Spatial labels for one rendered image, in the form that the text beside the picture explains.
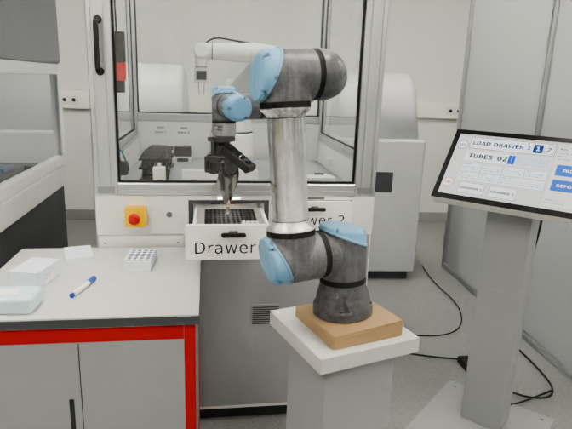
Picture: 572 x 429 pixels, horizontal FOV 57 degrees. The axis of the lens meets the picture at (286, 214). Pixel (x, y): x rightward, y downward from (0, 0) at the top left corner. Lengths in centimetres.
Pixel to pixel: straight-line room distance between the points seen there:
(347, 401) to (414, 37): 436
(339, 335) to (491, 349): 109
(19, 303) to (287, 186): 75
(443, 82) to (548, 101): 243
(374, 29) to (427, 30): 344
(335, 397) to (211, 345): 89
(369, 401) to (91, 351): 73
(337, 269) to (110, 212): 98
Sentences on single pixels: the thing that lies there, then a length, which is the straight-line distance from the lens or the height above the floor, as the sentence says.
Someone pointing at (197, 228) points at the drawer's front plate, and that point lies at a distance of 162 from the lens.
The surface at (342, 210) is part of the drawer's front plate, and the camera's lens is 200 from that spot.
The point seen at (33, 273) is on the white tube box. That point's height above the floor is 81.
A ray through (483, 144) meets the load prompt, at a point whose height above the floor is 115.
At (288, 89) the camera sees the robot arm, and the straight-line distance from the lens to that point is 116.
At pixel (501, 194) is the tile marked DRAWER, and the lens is 199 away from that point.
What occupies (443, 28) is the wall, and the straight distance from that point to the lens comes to 547.
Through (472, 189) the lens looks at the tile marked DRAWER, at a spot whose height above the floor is 100.
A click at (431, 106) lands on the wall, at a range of 538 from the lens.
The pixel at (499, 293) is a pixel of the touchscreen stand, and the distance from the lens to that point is 216.
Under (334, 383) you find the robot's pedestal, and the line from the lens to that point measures 133.
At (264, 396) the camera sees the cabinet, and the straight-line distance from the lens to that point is 228.
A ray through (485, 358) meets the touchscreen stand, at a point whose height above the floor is 33.
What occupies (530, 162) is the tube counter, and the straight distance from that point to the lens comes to 205.
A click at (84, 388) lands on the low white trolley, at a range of 157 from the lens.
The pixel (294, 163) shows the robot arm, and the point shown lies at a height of 118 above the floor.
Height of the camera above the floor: 136
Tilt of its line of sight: 14 degrees down
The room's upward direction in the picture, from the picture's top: 2 degrees clockwise
